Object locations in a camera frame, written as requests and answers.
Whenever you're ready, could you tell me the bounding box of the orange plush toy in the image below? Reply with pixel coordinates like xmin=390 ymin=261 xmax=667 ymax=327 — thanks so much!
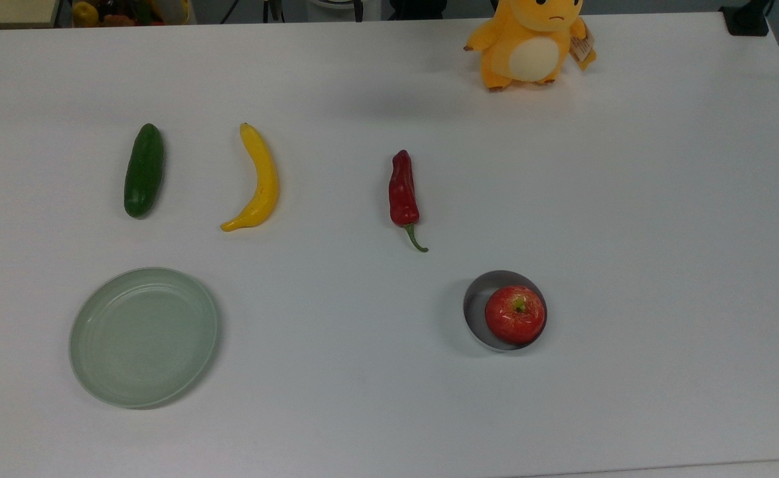
xmin=463 ymin=0 xmax=597 ymax=92

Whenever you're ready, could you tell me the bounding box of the yellow toy fruit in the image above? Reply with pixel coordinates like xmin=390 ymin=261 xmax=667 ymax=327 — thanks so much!
xmin=72 ymin=1 xmax=100 ymax=29

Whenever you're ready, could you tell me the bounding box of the green cucumber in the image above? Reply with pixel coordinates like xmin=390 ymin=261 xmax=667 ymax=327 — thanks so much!
xmin=123 ymin=123 xmax=165 ymax=219

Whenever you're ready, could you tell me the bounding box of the wooden side table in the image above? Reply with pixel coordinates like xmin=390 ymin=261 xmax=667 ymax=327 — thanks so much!
xmin=0 ymin=0 xmax=64 ymax=31

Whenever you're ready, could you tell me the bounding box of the round metal bowl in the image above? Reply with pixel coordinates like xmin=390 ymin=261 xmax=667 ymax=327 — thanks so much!
xmin=462 ymin=270 xmax=548 ymax=353

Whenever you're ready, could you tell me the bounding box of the yellow banana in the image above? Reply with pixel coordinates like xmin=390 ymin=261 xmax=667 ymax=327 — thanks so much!
xmin=220 ymin=122 xmax=280 ymax=233

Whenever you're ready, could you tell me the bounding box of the paper tag on plush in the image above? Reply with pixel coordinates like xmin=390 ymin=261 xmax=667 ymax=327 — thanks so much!
xmin=569 ymin=28 xmax=597 ymax=71

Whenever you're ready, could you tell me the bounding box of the red apple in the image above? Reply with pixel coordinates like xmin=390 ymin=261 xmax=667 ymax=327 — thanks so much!
xmin=484 ymin=285 xmax=547 ymax=345

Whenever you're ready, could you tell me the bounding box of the pale green plastic plate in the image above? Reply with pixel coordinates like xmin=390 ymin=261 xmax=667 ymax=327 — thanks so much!
xmin=68 ymin=267 xmax=220 ymax=410

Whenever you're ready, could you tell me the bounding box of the red chili pepper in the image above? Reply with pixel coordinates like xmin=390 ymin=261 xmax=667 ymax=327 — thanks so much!
xmin=388 ymin=149 xmax=429 ymax=254

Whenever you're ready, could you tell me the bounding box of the white round base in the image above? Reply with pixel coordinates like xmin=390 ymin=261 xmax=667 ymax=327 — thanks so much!
xmin=307 ymin=0 xmax=382 ymax=23

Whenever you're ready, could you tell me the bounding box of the black clamp mount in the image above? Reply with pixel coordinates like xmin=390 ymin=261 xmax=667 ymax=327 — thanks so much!
xmin=719 ymin=0 xmax=775 ymax=37

